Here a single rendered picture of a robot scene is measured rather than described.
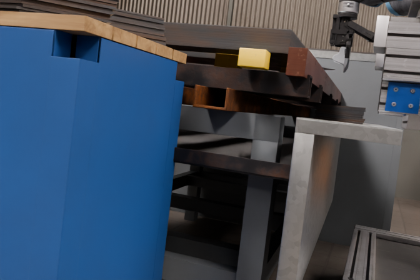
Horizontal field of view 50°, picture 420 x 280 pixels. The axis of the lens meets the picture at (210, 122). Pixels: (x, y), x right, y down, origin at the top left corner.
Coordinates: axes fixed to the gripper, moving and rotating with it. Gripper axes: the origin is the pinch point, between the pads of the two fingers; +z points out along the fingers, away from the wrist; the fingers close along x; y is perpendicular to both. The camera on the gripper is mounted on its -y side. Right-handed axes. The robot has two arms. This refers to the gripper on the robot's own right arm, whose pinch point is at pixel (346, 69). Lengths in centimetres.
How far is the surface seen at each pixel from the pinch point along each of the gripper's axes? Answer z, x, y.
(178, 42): 5, 77, 35
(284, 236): 44, 84, 4
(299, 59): 7, 80, 6
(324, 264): 87, -43, 0
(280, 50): 6, 77, 11
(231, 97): 17, 80, 20
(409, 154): 45, -295, -55
